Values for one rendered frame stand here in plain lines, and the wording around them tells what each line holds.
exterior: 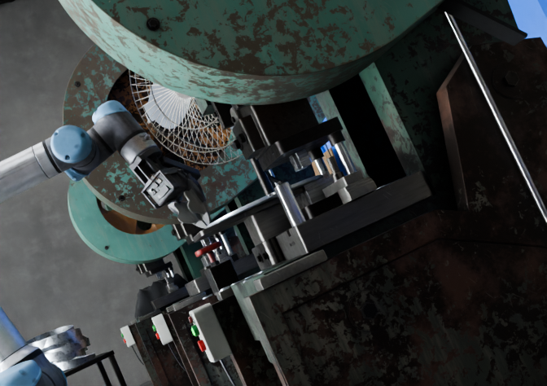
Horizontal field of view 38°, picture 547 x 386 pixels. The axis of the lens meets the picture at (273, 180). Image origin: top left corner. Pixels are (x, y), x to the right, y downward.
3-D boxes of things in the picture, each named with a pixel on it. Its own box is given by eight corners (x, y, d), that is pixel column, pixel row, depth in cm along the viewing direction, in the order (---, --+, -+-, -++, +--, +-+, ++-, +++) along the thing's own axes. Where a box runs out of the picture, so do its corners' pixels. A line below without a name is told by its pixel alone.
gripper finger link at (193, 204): (198, 230, 168) (171, 199, 170) (212, 225, 174) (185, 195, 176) (207, 221, 167) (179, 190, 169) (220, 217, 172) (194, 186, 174)
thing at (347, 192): (352, 199, 155) (330, 152, 156) (327, 212, 171) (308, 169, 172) (377, 188, 157) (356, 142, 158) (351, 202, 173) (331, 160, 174)
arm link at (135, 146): (134, 154, 182) (155, 129, 179) (146, 168, 181) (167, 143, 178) (115, 157, 175) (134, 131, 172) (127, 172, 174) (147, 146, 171)
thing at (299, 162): (299, 168, 178) (292, 154, 179) (294, 173, 183) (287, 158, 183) (312, 163, 179) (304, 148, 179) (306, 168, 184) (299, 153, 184)
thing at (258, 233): (225, 287, 165) (199, 229, 166) (215, 291, 178) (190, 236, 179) (328, 239, 172) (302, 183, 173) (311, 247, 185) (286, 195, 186)
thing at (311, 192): (312, 203, 172) (304, 185, 172) (295, 214, 186) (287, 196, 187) (347, 188, 175) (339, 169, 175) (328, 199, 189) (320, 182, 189)
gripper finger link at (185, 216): (189, 240, 170) (163, 208, 172) (203, 235, 175) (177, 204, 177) (198, 230, 168) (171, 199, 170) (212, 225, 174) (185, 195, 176)
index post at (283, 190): (295, 226, 158) (274, 182, 159) (291, 228, 161) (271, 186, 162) (307, 221, 159) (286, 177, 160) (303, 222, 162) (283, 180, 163)
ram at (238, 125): (251, 153, 171) (196, 32, 174) (238, 167, 185) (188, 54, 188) (320, 125, 176) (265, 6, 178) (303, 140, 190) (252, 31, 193)
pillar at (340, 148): (354, 185, 173) (328, 128, 174) (351, 186, 175) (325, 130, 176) (363, 182, 174) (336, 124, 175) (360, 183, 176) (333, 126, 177)
